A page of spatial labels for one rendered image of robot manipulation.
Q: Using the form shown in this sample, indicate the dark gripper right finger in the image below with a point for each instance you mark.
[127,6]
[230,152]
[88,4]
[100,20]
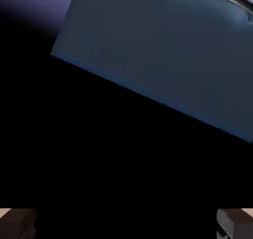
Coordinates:
[237,225]

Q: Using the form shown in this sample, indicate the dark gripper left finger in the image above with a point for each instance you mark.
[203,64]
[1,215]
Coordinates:
[15,223]

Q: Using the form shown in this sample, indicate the dark blue painted cabinet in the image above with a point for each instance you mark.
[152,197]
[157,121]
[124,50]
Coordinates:
[158,55]

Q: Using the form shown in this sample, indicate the dark blue drawer front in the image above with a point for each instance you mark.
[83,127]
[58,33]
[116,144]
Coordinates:
[168,45]

